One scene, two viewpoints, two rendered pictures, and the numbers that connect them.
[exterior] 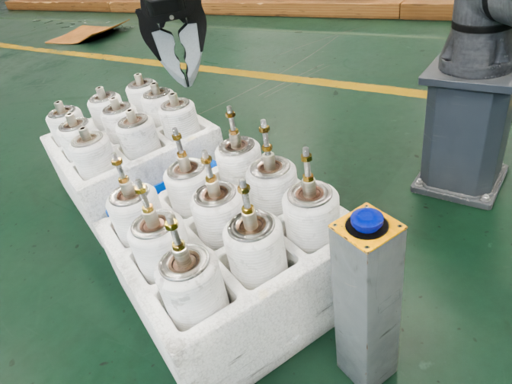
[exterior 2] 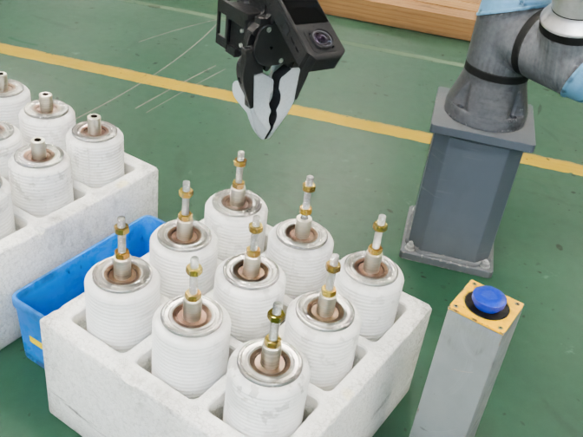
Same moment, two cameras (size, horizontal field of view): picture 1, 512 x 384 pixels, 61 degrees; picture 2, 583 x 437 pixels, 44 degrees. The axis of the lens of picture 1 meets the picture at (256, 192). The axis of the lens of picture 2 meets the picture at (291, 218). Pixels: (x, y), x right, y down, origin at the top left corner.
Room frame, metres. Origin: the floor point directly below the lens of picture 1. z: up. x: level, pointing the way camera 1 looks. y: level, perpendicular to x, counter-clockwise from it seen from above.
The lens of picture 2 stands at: (-0.04, 0.43, 0.85)
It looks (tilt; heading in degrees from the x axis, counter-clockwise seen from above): 34 degrees down; 329
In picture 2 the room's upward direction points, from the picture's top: 8 degrees clockwise
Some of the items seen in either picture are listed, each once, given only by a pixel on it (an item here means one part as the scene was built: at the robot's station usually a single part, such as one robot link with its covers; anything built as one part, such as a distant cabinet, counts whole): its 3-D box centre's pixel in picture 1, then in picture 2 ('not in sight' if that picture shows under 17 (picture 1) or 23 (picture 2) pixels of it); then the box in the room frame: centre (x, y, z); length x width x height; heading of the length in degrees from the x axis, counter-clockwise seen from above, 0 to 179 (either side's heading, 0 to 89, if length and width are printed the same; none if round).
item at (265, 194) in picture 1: (276, 206); (294, 283); (0.69, -0.03, 0.16); 0.10 x 0.10 x 0.18
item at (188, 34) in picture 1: (190, 50); (271, 94); (0.65, 0.06, 0.50); 0.06 x 0.03 x 0.09; 8
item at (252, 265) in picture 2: (213, 187); (252, 264); (0.63, 0.07, 0.26); 0.02 x 0.02 x 0.03
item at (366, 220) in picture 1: (366, 222); (488, 301); (0.41, -0.13, 0.32); 0.04 x 0.04 x 0.02
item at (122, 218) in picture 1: (143, 231); (123, 327); (0.68, 0.23, 0.16); 0.10 x 0.10 x 0.18
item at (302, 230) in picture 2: (269, 161); (303, 227); (0.69, -0.03, 0.26); 0.02 x 0.02 x 0.03
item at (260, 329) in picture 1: (231, 260); (242, 358); (0.63, 0.07, 0.09); 0.39 x 0.39 x 0.18; 28
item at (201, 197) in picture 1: (215, 193); (251, 271); (0.63, 0.07, 0.25); 0.08 x 0.08 x 0.01
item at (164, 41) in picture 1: (169, 55); (248, 98); (0.65, 0.09, 0.50); 0.06 x 0.03 x 0.09; 8
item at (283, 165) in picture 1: (270, 167); (302, 234); (0.69, -0.03, 0.25); 0.08 x 0.08 x 0.01
